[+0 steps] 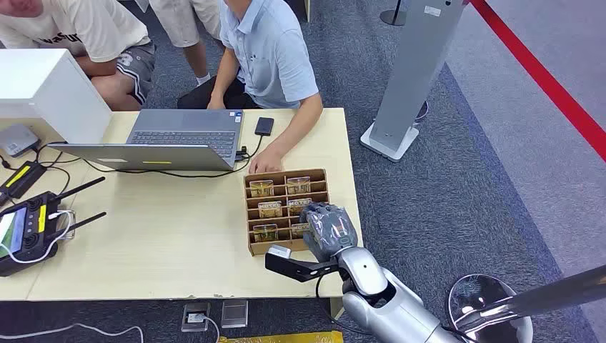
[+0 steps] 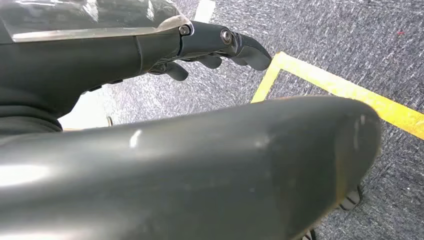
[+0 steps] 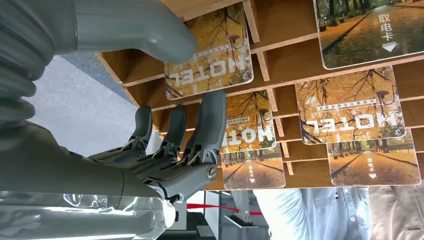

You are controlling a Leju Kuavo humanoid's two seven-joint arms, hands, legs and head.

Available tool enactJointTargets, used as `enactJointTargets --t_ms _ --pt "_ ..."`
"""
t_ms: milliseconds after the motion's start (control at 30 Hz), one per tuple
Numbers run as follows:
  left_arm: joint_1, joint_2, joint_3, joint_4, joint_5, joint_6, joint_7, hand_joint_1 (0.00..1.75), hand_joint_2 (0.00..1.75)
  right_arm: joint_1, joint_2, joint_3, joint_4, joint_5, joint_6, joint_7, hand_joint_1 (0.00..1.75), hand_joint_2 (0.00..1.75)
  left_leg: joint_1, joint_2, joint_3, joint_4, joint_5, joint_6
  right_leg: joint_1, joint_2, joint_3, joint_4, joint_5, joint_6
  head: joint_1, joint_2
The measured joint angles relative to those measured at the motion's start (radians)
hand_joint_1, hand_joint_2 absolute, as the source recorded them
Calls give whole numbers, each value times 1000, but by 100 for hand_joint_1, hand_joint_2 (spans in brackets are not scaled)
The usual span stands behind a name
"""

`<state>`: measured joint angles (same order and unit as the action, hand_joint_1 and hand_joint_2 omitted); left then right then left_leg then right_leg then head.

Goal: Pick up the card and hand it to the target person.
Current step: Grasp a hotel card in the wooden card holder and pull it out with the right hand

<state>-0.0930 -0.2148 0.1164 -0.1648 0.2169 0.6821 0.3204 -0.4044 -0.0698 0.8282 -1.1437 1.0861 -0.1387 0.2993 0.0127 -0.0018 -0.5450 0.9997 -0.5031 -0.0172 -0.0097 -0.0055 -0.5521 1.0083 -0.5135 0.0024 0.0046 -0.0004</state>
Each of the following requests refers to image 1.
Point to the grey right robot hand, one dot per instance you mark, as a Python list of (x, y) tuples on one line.
[(329, 229)]

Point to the person's left forearm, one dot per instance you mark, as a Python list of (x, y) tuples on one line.
[(298, 125)]

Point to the person's forearm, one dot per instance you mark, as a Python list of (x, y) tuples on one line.
[(102, 66)]

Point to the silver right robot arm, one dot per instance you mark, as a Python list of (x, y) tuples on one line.
[(393, 312)]

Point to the person's right forearm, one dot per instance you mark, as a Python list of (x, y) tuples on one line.
[(226, 73)]

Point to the hotel key card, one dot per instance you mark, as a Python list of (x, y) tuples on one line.
[(297, 206), (298, 230), (298, 185), (265, 233), (270, 209), (261, 189)]

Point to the wooden card holder box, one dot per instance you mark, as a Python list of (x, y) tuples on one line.
[(274, 247)]

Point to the person's left hand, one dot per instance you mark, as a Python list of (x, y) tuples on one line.
[(266, 162)]

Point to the person's hand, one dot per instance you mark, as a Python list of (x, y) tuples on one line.
[(216, 102), (266, 162)]

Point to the person's right hand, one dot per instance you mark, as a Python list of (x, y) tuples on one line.
[(216, 102)]

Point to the person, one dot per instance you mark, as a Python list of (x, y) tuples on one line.
[(180, 23), (270, 52), (71, 23)]

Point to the table leg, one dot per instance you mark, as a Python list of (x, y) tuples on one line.
[(337, 310)]

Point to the yellow sheet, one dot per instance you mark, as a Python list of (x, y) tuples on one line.
[(284, 338)]

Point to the black external drive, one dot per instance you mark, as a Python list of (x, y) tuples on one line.
[(264, 126)]

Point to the metal floor socket cover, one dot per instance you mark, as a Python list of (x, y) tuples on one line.
[(234, 313)]

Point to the black round stand base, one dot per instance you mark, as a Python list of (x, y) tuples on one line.
[(422, 111), (393, 18)]

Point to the floor power socket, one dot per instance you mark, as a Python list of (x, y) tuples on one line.
[(195, 316)]

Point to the grey laptop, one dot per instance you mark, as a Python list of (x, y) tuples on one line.
[(184, 137)]

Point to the grey kiosk pillar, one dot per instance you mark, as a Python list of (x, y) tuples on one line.
[(416, 66)]

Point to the red floor tape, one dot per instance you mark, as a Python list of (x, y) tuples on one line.
[(544, 80)]

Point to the black remote controller with antennas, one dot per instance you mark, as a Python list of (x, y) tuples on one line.
[(28, 236)]

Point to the black device with yellow label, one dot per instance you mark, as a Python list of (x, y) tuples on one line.
[(21, 179)]

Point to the white box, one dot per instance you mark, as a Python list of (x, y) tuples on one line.
[(42, 90)]

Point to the small grey device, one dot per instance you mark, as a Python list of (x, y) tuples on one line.
[(16, 139)]

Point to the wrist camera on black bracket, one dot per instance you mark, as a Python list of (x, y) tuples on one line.
[(289, 268)]

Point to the chrome stanchion post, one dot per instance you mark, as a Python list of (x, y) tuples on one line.
[(544, 292)]

